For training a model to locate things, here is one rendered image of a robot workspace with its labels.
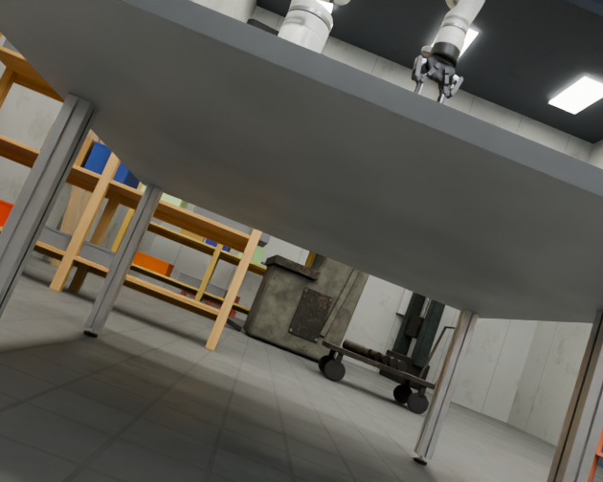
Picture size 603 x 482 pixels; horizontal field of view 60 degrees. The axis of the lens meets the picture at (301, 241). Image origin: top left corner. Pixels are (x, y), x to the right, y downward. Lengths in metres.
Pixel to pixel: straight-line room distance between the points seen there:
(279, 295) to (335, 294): 0.68
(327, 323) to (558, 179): 5.56
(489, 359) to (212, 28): 11.68
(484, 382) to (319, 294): 6.65
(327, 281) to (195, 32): 5.61
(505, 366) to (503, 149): 11.66
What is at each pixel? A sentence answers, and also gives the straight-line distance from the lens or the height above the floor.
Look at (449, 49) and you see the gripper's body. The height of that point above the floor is 1.13.
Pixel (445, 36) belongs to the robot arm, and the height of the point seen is 1.16.
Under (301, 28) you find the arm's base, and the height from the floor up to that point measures 0.87.
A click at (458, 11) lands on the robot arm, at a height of 1.24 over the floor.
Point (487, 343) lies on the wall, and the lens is 12.18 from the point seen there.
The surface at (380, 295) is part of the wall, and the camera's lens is 11.41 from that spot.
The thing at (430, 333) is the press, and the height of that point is 1.09.
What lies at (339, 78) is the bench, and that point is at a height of 0.68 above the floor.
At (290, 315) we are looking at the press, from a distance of 6.19.
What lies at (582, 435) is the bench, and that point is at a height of 0.34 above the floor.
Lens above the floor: 0.35
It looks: 9 degrees up
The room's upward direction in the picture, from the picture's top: 21 degrees clockwise
